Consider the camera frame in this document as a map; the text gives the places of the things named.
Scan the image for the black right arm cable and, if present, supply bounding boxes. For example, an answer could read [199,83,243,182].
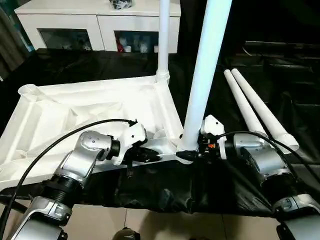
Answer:
[217,130,320,182]

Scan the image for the black work mat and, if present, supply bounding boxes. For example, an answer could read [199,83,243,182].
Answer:
[0,48,320,217]

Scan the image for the white plastic table leg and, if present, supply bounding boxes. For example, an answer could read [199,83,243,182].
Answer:
[223,69,266,134]
[156,0,172,86]
[231,67,300,151]
[176,0,234,151]

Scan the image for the dark robot body part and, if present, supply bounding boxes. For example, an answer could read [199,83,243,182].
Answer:
[113,227,140,240]

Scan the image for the black folding table frame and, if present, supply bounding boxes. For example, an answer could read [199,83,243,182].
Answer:
[0,196,30,215]

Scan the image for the long black metal bar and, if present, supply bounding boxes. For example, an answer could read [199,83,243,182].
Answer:
[245,40,320,52]

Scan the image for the beige curtain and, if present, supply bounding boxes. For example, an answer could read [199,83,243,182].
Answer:
[0,4,29,81]

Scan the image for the white cabinet with glass doors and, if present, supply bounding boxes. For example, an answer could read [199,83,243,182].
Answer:
[14,0,181,55]

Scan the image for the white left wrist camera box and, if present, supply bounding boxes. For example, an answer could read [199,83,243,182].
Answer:
[113,121,148,167]

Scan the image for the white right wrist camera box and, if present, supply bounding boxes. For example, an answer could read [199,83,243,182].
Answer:
[201,114,228,160]

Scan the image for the black cable bundle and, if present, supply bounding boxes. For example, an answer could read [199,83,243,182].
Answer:
[108,0,133,11]

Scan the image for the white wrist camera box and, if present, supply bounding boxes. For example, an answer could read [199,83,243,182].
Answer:
[201,114,228,160]
[113,121,148,167]

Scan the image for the white plastic table top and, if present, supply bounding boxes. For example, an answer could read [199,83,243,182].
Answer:
[0,74,194,193]

